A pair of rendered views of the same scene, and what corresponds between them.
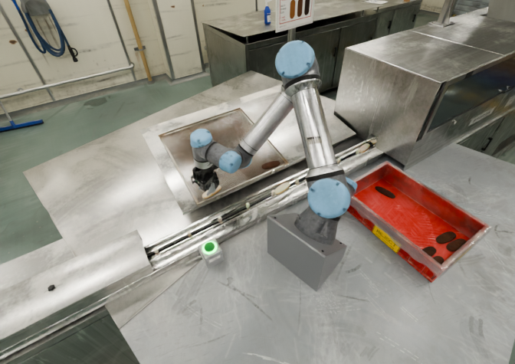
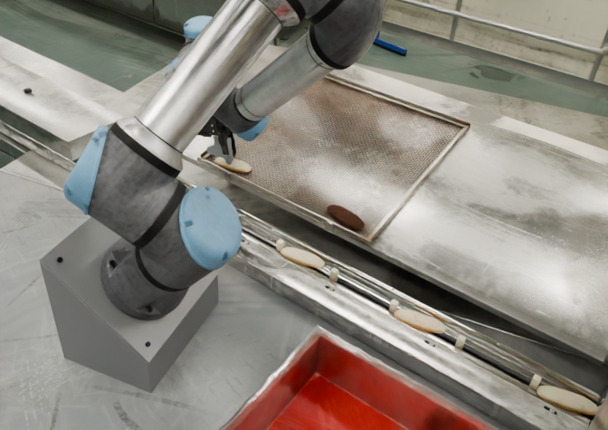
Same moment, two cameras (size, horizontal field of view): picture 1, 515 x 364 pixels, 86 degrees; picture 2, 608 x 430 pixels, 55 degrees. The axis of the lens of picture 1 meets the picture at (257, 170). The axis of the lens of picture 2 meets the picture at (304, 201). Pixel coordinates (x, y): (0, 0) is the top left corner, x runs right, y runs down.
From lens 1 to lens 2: 1.09 m
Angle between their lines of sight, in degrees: 49
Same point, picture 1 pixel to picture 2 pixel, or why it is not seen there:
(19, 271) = (72, 85)
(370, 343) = not seen: outside the picture
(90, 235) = (132, 107)
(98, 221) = not seen: hidden behind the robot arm
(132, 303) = (34, 168)
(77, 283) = (36, 104)
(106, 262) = (67, 112)
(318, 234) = (108, 258)
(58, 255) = (98, 99)
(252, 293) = not seen: hidden behind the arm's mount
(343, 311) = (23, 406)
